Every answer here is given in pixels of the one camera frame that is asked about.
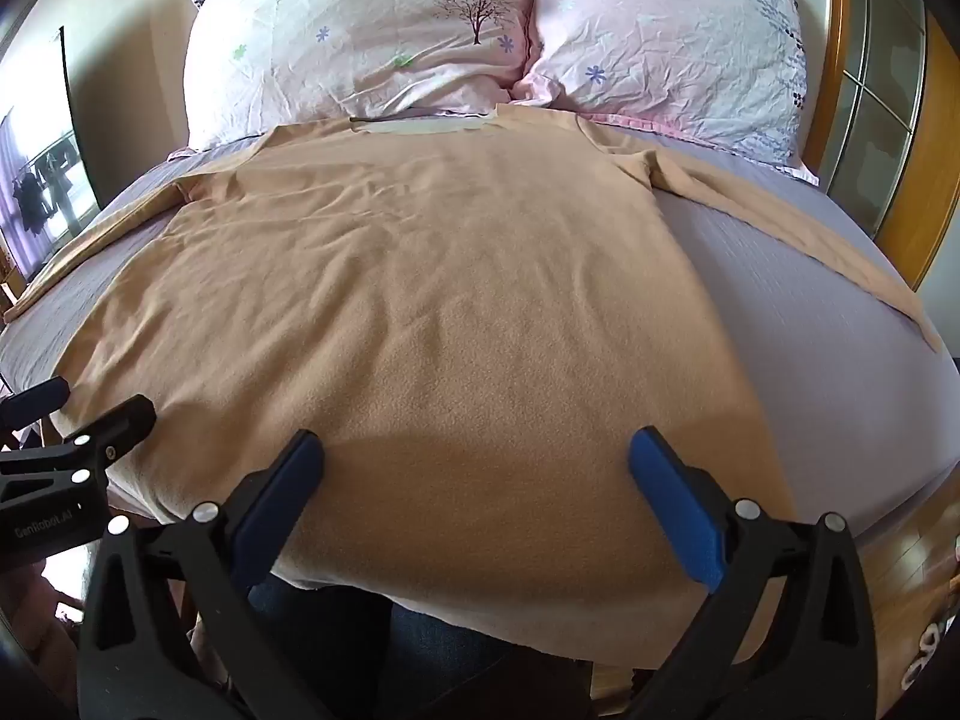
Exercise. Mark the tan long-sleeved shirt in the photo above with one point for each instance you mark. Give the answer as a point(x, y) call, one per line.
point(420, 330)

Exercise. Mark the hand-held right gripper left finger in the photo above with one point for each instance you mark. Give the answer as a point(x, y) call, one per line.
point(281, 491)

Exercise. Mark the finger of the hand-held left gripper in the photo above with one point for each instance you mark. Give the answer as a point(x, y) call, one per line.
point(34, 397)
point(112, 431)

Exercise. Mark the wooden headboard with glass panels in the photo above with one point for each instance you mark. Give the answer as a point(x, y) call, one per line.
point(877, 90)

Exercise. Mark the bed with lavender sheet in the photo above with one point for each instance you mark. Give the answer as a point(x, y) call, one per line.
point(795, 360)

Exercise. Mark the person's legs in jeans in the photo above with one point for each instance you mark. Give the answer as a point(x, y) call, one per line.
point(390, 652)

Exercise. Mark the pink floral pillow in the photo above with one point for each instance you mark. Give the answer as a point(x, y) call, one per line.
point(667, 45)

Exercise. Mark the window with hanging clothes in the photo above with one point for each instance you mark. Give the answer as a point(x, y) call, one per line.
point(41, 187)

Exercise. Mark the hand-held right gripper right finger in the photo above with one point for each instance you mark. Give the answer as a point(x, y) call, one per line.
point(679, 499)

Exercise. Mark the floral pillow with tree print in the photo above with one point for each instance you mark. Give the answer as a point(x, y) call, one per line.
point(360, 37)

